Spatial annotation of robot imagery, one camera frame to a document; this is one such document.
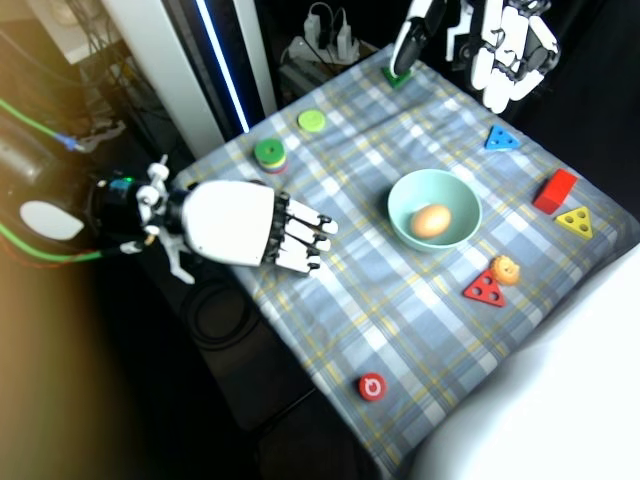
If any white column with blue light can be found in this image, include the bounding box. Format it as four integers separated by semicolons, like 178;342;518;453
102;0;279;161

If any yellow triangle block with holes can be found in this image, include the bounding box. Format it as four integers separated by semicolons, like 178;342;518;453
554;205;595;240

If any orange toy biscuit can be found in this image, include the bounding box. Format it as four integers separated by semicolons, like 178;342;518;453
488;254;521;287

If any white box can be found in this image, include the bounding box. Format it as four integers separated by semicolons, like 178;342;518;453
29;0;121;66

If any white charger plug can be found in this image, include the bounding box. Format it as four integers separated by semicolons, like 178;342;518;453
303;2;331;49
333;7;357;59

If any green triangle block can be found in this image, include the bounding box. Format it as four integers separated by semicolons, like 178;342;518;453
381;64;414;90

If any blue triangle block with holes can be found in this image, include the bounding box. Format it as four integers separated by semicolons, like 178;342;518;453
483;124;522;153

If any pale green bowl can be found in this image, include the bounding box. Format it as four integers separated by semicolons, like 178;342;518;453
387;168;484;253

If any red round disc white symbol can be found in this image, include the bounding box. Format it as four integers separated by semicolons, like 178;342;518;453
357;371;388;403

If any white power strip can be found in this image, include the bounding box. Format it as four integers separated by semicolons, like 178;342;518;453
284;34;364;66

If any white rounded cover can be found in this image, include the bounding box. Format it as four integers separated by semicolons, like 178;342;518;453
407;254;640;480

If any red triangle block with holes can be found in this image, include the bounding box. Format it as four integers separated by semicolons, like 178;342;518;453
462;268;507;308

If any brown egg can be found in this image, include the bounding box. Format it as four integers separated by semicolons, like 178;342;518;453
410;203;453;239

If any coloured ring stack toy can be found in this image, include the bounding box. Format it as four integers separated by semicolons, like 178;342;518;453
252;137;290;176

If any black coiled cable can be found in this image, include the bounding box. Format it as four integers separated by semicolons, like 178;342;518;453
182;277;261;351

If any light green round disc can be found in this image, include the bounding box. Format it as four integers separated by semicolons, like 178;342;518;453
296;108;327;134

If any red rectangular block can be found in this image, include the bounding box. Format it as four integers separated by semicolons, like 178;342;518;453
532;168;579;216

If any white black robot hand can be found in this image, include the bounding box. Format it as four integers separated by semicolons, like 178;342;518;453
179;178;340;276
389;0;562;115

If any blue plaid cloth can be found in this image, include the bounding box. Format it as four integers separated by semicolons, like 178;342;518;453
172;44;640;480

